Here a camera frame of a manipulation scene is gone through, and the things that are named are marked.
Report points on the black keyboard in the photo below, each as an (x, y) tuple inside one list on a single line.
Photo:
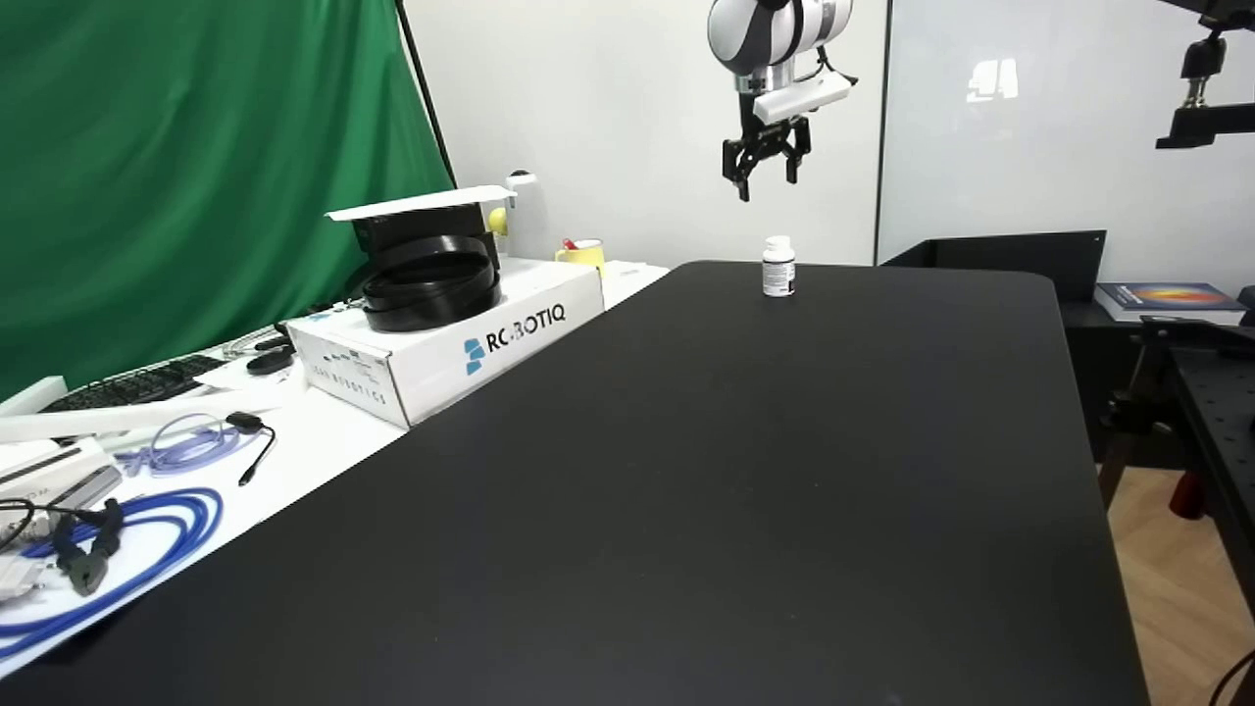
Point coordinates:
[(137, 387)]

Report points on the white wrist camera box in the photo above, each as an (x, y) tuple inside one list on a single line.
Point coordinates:
[(800, 95)]

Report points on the black camera stand clamp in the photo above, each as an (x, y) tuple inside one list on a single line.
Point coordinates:
[(1197, 120)]

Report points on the white Robotiq cardboard box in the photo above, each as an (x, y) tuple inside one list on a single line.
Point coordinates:
[(407, 378)]

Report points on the small white pill bottle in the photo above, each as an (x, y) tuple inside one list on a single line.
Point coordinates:
[(778, 267)]

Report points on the green screen backdrop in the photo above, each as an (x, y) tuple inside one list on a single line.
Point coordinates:
[(169, 171)]

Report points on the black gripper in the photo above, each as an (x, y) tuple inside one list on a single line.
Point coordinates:
[(754, 142)]

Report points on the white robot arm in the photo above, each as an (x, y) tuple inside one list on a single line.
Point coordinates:
[(782, 77)]

